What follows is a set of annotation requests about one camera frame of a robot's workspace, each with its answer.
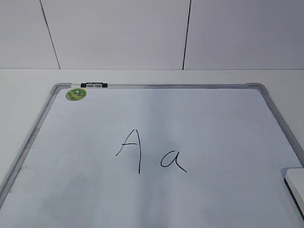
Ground white rectangular board eraser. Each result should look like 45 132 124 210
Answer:
285 168 304 216

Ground black silver hanging clip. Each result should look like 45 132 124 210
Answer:
80 83 108 88

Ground round green magnet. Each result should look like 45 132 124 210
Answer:
66 88 87 101

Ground white framed whiteboard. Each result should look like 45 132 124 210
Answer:
0 84 304 228

